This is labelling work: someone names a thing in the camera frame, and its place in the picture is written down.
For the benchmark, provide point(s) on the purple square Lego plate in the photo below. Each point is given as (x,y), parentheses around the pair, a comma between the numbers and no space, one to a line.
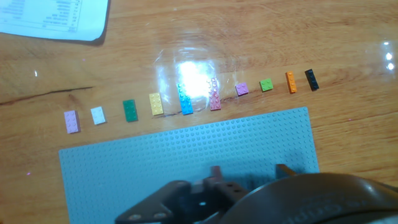
(242,89)

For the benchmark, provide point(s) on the light pink Lego brick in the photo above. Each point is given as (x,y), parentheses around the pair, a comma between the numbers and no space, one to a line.
(72,122)

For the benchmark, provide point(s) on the narrow black Lego brick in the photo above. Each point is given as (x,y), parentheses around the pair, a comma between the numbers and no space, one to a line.
(311,80)

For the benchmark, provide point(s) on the long red Lego brick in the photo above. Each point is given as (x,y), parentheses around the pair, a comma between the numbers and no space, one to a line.
(214,99)

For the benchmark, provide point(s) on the dark green Lego brick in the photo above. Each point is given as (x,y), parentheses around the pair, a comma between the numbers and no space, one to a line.
(130,110)

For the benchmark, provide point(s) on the narrow orange Lego brick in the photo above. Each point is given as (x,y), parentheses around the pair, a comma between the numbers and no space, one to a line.
(291,82)

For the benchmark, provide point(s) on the white printed paper sheet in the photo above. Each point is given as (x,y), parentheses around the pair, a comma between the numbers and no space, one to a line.
(53,18)

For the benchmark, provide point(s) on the grey Lego baseplate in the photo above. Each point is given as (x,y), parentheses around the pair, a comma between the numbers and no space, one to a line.
(155,161)

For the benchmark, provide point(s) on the glossy wooden work board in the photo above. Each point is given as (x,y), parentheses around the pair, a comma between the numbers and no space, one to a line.
(342,124)

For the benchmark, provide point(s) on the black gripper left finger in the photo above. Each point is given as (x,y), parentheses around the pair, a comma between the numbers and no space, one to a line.
(228,189)

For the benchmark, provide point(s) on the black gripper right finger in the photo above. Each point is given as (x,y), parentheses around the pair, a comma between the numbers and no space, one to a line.
(282,170)

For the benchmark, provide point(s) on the lime green square Lego plate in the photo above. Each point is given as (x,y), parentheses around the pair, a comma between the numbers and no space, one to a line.
(266,85)

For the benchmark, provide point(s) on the long blue Lego brick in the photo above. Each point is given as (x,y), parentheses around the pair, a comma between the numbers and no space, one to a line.
(185,101)

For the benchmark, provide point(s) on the white Lego brick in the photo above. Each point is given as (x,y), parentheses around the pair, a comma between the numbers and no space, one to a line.
(98,115)

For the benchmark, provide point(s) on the yellow Lego brick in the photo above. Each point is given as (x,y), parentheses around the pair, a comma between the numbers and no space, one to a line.
(156,104)

